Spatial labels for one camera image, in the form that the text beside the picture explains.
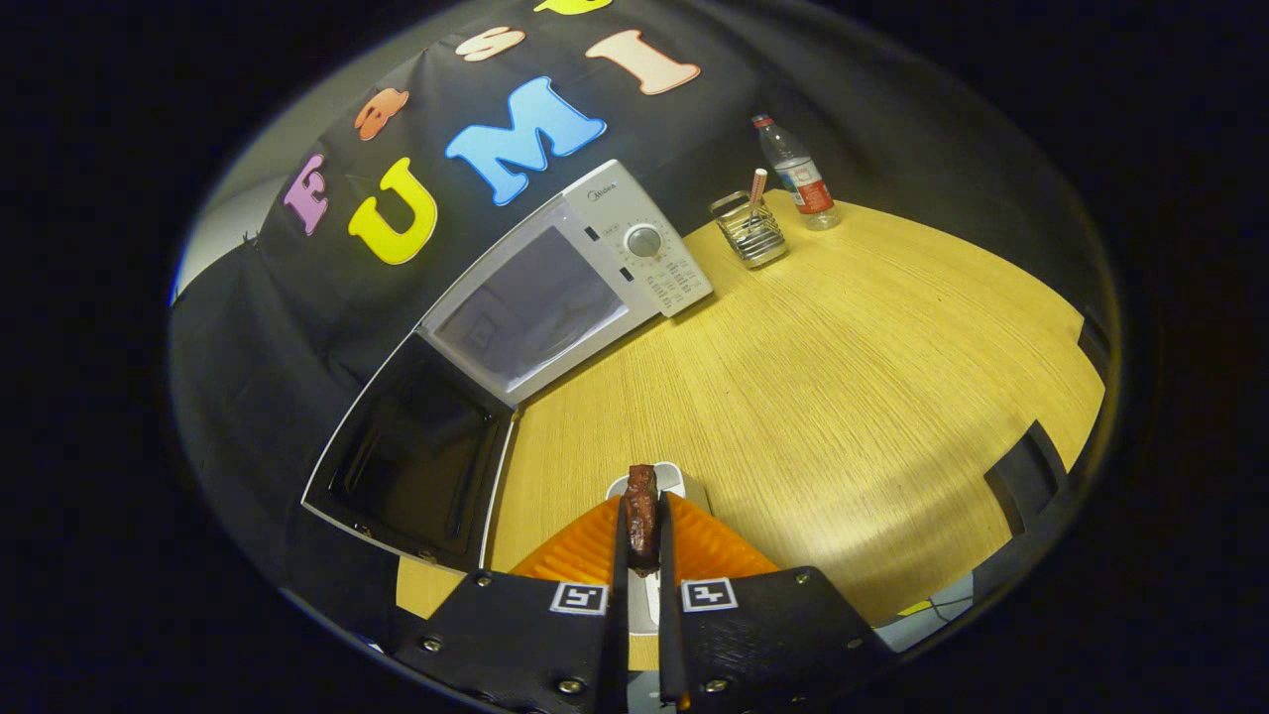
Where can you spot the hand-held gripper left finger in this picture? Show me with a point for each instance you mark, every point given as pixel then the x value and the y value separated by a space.
pixel 617 645

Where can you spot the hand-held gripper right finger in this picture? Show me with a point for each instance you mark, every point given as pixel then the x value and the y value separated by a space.
pixel 670 645

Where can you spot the brown meat slice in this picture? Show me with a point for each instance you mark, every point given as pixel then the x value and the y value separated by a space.
pixel 642 516

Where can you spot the white toaster oven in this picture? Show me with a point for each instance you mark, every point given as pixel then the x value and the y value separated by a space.
pixel 535 307

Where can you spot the small white ridged tray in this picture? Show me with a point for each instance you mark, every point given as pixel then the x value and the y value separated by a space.
pixel 674 481

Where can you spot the red white striped straw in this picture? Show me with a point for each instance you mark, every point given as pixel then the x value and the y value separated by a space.
pixel 757 186

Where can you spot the clear plastic water bottle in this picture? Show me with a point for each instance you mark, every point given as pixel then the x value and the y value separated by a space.
pixel 803 183

